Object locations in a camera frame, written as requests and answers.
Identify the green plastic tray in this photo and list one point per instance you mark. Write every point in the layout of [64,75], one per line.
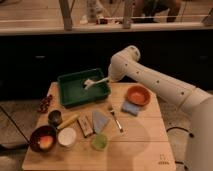
[72,90]

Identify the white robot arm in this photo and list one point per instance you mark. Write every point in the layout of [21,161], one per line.
[186,97]

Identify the metal fork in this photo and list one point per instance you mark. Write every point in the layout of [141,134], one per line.
[111,110]

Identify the blue sponge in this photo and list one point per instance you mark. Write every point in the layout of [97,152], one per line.
[130,108]

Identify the orange bowl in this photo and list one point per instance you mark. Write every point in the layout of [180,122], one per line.
[138,95]

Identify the light blue cloth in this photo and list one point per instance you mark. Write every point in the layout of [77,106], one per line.
[99,121]

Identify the brown wooden block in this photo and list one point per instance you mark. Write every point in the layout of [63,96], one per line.
[85,126]

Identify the green plastic cup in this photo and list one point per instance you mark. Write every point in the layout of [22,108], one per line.
[99,142]

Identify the dark metal cup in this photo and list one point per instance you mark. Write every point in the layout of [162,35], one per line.
[55,118]

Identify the white round lid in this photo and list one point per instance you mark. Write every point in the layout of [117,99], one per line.
[67,137]

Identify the red grape bunch toy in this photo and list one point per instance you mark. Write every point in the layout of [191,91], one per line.
[44,104]

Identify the dark brown bowl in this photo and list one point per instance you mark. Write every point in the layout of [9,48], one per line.
[37,134]

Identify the orange peach toy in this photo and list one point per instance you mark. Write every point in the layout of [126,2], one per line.
[46,142]

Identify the person in background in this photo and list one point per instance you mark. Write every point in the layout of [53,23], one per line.
[145,10]

